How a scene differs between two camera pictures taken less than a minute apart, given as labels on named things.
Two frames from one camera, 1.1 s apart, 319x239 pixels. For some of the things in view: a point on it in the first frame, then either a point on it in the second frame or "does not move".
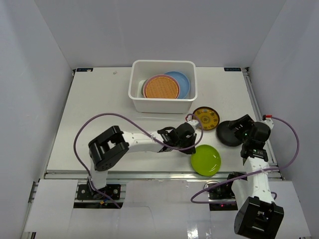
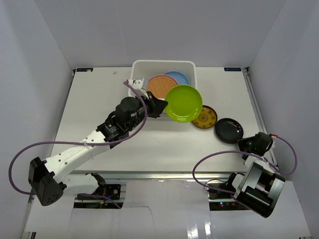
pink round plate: (165, 75) does not move
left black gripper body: (187, 143) to (152, 107)
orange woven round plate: (161, 87) does not move
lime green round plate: (206, 160) to (185, 103)
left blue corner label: (84, 69) does not move
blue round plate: (184, 83) does not move
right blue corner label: (233, 69) does not move
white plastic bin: (140, 69) does not move
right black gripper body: (242, 134) to (246, 143)
